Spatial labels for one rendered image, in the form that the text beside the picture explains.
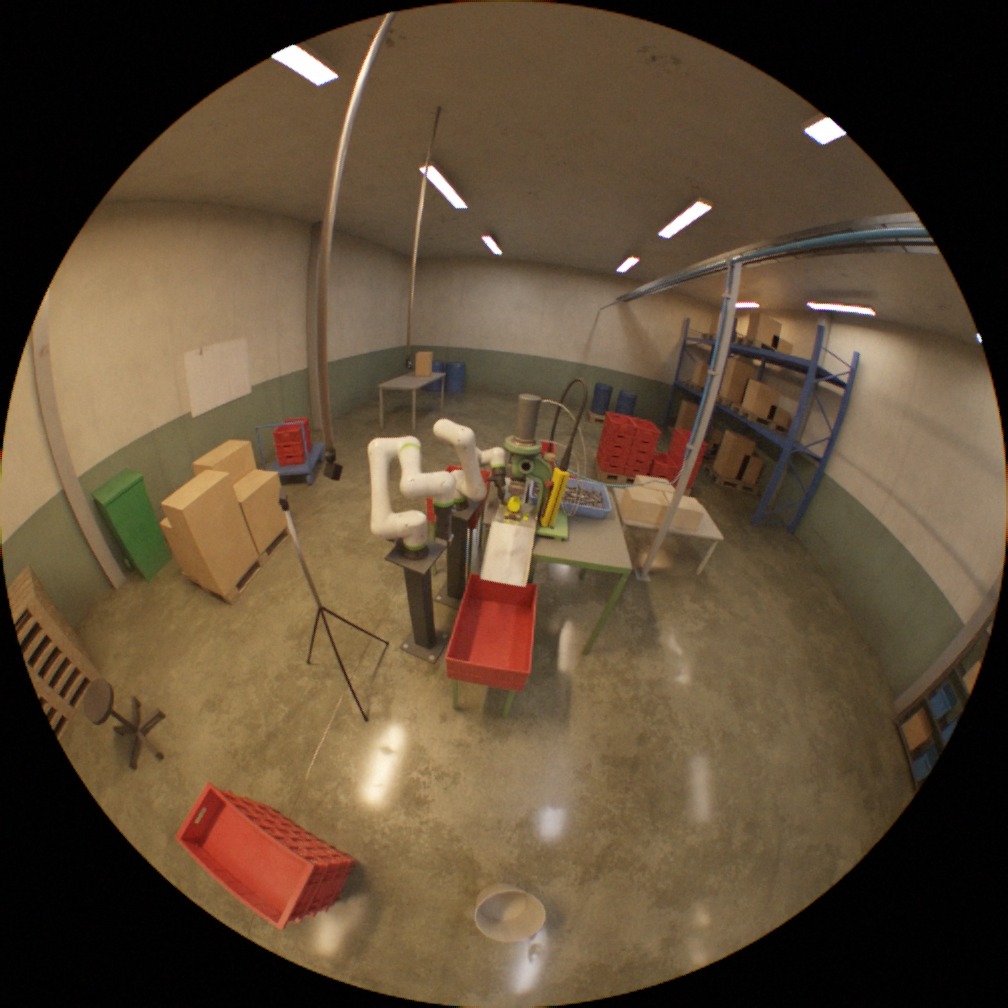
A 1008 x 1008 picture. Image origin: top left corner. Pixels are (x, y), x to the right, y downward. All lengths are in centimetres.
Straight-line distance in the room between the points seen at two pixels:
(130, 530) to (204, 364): 241
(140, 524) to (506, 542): 373
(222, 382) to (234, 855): 512
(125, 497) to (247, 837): 313
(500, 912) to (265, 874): 115
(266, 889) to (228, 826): 34
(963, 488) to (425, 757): 606
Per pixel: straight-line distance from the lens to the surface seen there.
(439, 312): 1049
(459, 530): 224
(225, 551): 311
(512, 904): 218
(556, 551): 186
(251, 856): 188
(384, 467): 168
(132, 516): 404
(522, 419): 171
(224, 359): 538
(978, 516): 525
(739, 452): 721
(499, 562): 183
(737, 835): 278
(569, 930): 230
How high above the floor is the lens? 211
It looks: 32 degrees down
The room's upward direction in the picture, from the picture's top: 7 degrees clockwise
